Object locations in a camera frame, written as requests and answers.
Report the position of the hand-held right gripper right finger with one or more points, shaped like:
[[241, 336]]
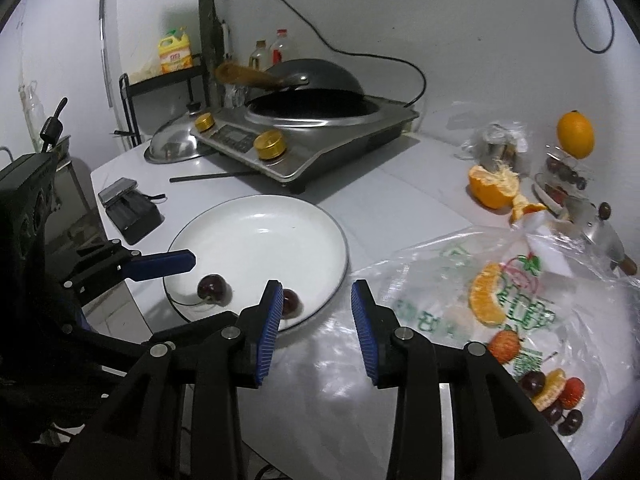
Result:
[[362, 330]]

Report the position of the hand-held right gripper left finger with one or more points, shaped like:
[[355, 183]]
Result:
[[267, 330]]

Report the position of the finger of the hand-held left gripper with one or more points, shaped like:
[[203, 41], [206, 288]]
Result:
[[110, 342], [165, 264]]

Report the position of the white plate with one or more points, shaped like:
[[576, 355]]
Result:
[[260, 245]]

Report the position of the printed clear plastic bag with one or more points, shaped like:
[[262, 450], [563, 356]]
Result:
[[440, 270]]

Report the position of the large orange segment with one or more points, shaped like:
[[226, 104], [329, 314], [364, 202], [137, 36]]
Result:
[[487, 295]]

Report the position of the red strawberry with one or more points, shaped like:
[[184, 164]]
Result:
[[572, 393], [504, 346]]

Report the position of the small orange segment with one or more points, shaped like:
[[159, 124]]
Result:
[[550, 389]]

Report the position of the black charger box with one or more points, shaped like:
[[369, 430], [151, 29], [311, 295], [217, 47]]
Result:
[[135, 212]]

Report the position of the black chopsticks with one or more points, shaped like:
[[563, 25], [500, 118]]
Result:
[[215, 176]]

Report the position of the steel wok lid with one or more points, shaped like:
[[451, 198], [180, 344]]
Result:
[[172, 142]]

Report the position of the grey metal bar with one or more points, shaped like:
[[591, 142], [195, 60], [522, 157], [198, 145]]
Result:
[[104, 50]]

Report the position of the black metal rack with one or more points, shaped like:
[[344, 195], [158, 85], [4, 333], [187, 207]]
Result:
[[150, 85]]

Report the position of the silver induction cooker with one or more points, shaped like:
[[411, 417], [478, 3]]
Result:
[[310, 147]]

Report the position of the peeled half orange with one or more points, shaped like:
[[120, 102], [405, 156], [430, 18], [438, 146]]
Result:
[[492, 187]]

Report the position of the yellow detergent bottle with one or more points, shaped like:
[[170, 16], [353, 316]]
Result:
[[175, 52]]

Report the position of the clear bag with steel cups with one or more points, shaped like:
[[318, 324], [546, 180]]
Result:
[[497, 142]]

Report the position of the black umbrella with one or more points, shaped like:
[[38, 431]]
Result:
[[220, 25]]

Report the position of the dark vertical pipe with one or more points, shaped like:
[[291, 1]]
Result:
[[205, 20]]

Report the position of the pile of dark cherries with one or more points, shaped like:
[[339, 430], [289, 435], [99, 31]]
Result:
[[565, 172]]

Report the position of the whole orange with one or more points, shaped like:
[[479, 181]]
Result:
[[576, 135]]

